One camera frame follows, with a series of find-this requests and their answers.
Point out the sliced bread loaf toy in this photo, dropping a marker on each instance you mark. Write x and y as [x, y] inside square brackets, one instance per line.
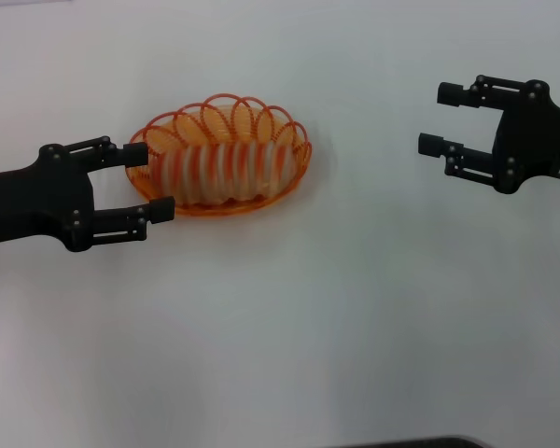
[224, 172]

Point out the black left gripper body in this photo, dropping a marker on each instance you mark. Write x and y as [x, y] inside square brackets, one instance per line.
[42, 200]

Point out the dark rounded robot base edge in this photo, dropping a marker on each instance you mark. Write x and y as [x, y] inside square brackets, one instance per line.
[415, 442]

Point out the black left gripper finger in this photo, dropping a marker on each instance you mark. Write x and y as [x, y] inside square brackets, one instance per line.
[162, 209]
[135, 155]

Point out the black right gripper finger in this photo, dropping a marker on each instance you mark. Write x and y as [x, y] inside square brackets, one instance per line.
[450, 94]
[431, 144]

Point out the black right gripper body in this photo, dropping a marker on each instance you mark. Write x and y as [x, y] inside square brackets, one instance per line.
[536, 140]

